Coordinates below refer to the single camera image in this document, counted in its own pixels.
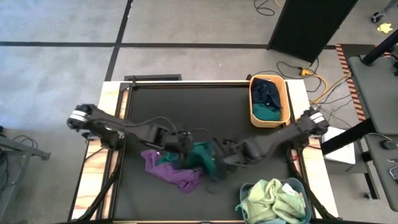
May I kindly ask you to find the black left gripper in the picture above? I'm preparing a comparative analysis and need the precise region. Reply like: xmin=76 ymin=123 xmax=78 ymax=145
xmin=169 ymin=130 xmax=195 ymax=170

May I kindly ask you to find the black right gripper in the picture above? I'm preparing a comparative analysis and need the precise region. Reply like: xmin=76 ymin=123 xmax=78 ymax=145
xmin=213 ymin=139 xmax=247 ymax=182

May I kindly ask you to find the teal towel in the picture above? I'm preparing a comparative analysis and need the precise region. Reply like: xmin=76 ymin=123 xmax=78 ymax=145
xmin=157 ymin=141 xmax=223 ymax=180

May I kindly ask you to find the pale green towel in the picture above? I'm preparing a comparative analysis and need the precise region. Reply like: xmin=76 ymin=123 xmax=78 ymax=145
xmin=235 ymin=178 xmax=307 ymax=224

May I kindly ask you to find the blue-grey plastic basket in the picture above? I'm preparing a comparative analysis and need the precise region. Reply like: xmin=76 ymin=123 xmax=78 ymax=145
xmin=239 ymin=177 xmax=313 ymax=224

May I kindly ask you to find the yellow plastic basket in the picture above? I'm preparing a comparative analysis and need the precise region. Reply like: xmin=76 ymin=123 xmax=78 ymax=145
xmin=248 ymin=73 xmax=292 ymax=129

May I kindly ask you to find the purple towel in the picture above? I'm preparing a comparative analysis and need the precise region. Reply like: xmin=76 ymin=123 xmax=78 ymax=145
xmin=141 ymin=149 xmax=205 ymax=194

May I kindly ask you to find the black table mat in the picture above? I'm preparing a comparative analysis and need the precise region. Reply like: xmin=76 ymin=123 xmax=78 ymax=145
xmin=112 ymin=84 xmax=307 ymax=222

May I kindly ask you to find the dark green towel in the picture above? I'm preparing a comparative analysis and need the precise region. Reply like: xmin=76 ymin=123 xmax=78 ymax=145
xmin=251 ymin=103 xmax=282 ymax=122

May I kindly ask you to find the navy blue towel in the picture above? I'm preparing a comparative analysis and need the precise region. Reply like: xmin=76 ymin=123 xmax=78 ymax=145
xmin=250 ymin=77 xmax=282 ymax=110

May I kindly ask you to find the orange black striped tape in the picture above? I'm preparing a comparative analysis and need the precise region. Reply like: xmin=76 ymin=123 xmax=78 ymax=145
xmin=335 ymin=44 xmax=368 ymax=123

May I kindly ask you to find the grey metal stand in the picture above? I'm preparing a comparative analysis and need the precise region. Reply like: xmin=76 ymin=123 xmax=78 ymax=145
xmin=0 ymin=126 xmax=52 ymax=224

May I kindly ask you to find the black cabinet panel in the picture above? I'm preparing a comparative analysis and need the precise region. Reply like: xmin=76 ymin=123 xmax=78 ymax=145
xmin=267 ymin=0 xmax=359 ymax=65

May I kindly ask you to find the black computer mouse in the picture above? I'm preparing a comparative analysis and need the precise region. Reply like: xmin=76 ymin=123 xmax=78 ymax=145
xmin=380 ymin=139 xmax=398 ymax=151

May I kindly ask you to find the grey desk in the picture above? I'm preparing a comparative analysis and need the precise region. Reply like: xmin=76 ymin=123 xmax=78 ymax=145
xmin=347 ymin=54 xmax=398 ymax=213

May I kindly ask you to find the smartphone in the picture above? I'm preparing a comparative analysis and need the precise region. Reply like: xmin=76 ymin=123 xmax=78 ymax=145
xmin=388 ymin=165 xmax=398 ymax=183

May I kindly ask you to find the black pole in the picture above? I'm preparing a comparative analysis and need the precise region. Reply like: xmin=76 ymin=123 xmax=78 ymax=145
xmin=360 ymin=29 xmax=398 ymax=67

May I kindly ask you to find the yellow paper scrap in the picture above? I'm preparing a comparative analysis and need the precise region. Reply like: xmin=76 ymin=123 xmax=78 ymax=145
xmin=376 ymin=22 xmax=394 ymax=34

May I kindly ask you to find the black caster wheel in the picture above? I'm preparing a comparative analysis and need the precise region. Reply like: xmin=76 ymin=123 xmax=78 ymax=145
xmin=370 ymin=11 xmax=386 ymax=24

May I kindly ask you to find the black floor cable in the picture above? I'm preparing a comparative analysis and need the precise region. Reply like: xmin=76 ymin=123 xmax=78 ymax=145
xmin=253 ymin=0 xmax=277 ymax=17
xmin=275 ymin=57 xmax=321 ymax=81

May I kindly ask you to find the yellow cable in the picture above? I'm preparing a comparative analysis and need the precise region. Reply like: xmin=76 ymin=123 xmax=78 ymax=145
xmin=300 ymin=67 xmax=353 ymax=105

